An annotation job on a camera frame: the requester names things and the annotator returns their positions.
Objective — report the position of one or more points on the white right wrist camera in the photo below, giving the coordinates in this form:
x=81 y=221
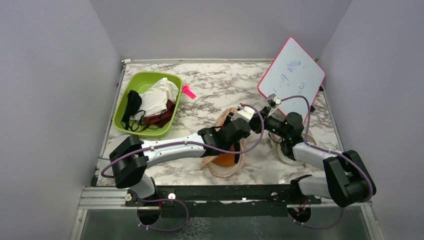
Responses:
x=273 y=101

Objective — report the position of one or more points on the peach patterned mesh laundry bag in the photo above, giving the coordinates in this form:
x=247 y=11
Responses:
x=225 y=172

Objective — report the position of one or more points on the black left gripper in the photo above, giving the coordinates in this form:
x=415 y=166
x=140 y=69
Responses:
x=228 y=120

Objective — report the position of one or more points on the white cloth garment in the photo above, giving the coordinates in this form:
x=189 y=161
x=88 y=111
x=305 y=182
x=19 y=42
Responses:
x=154 y=100

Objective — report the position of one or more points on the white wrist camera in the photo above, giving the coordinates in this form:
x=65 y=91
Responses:
x=243 y=112
x=273 y=101

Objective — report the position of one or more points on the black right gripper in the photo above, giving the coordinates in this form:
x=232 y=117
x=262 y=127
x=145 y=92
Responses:
x=255 y=124

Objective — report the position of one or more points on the dark red bra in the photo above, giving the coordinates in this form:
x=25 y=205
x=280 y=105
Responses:
x=161 y=119

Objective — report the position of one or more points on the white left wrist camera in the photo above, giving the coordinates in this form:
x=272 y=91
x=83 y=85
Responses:
x=243 y=112

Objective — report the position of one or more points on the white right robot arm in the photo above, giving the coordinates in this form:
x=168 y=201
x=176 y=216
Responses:
x=346 y=180

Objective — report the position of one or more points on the pink framed whiteboard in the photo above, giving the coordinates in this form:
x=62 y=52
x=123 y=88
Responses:
x=293 y=72

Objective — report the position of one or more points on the black bra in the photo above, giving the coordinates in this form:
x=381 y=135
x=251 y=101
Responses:
x=133 y=115

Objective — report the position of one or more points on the orange bra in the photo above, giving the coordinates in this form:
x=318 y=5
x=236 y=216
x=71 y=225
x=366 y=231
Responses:
x=226 y=160

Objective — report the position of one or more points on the pink plastic clip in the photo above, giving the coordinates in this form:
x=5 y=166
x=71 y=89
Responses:
x=186 y=90

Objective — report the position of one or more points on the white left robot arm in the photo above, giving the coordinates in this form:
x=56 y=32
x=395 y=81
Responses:
x=130 y=159

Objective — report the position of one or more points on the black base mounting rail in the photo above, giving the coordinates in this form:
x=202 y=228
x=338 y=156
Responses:
x=216 y=201

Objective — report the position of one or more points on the green plastic basket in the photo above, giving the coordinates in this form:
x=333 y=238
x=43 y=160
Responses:
x=140 y=83

